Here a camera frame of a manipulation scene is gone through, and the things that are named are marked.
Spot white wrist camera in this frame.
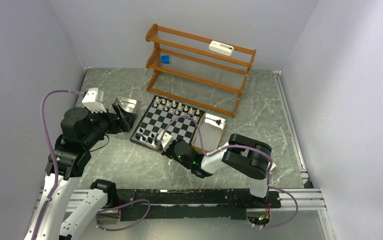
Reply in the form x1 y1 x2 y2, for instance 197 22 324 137
155 131 174 151
81 87 107 114

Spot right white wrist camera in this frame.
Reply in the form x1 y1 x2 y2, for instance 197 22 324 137
155 131 174 151

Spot black base frame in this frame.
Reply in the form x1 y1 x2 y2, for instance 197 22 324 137
93 178 282 222

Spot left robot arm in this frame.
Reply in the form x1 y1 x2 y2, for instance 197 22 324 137
25 103 137 240

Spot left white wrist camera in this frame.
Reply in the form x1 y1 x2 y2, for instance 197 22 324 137
81 87 107 114

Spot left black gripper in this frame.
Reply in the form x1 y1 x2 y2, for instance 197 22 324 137
82 101 138 148

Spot blue cube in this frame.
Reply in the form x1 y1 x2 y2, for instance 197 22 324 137
160 55 171 64

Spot black and white chessboard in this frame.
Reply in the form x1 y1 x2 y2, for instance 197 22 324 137
130 95 206 151

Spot white rectangular device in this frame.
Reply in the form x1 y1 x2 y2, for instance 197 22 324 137
208 40 235 57

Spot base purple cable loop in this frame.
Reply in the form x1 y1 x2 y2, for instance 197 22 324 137
94 198 152 232

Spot orange wooden shelf rack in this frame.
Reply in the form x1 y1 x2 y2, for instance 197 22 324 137
145 23 257 117

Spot silver tin box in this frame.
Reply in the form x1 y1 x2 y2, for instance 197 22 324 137
112 96 138 114

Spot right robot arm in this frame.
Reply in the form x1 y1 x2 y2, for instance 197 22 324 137
155 132 273 207

